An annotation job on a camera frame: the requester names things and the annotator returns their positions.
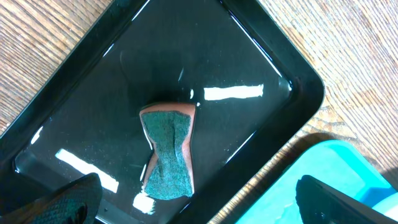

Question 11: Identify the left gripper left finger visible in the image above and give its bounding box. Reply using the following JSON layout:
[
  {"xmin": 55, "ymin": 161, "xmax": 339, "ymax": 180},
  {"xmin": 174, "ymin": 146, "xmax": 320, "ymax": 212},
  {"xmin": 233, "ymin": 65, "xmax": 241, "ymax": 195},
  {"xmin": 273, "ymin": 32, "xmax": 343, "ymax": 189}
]
[{"xmin": 1, "ymin": 173, "xmax": 103, "ymax": 224}]

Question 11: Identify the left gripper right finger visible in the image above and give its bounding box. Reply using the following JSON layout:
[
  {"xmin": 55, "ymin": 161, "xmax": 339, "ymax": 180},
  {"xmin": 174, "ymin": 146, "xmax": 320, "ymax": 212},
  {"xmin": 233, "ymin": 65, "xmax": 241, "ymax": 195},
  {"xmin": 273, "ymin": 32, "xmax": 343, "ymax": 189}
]
[{"xmin": 295, "ymin": 175, "xmax": 397, "ymax": 224}]

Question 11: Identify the red and green sponge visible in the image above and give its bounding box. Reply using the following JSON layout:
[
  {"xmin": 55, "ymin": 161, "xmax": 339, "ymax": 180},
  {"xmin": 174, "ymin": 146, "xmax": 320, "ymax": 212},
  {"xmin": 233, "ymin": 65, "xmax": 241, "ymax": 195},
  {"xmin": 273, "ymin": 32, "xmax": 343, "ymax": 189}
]
[{"xmin": 139, "ymin": 103, "xmax": 196, "ymax": 200}]

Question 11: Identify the white plate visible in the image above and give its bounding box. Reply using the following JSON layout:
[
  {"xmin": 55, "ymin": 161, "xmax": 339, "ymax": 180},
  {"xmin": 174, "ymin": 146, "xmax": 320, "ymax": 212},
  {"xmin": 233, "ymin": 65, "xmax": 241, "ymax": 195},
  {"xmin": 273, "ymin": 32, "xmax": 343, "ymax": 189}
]
[{"xmin": 373, "ymin": 192, "xmax": 398, "ymax": 221}]

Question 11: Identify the teal plastic serving tray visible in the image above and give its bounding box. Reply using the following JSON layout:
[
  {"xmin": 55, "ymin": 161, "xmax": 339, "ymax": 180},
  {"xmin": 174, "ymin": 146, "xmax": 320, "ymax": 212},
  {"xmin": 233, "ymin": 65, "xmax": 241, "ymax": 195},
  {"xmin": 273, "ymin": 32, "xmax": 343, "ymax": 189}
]
[{"xmin": 236, "ymin": 140, "xmax": 397, "ymax": 224}]

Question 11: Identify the black rectangular tray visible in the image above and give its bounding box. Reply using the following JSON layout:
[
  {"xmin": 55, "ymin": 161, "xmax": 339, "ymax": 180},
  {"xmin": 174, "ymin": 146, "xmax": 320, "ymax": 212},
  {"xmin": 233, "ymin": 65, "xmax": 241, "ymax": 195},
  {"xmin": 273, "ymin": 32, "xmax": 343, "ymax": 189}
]
[{"xmin": 1, "ymin": 0, "xmax": 324, "ymax": 223}]

